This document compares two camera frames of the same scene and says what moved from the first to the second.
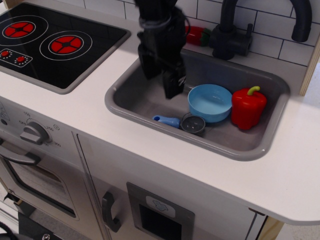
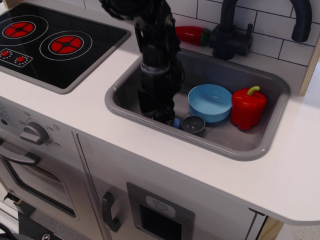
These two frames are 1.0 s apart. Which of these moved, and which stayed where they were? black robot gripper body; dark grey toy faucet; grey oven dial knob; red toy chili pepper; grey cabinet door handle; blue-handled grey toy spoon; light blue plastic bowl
Moved: black robot gripper body
Stayed: grey cabinet door handle; blue-handled grey toy spoon; light blue plastic bowl; grey oven dial knob; red toy chili pepper; dark grey toy faucet
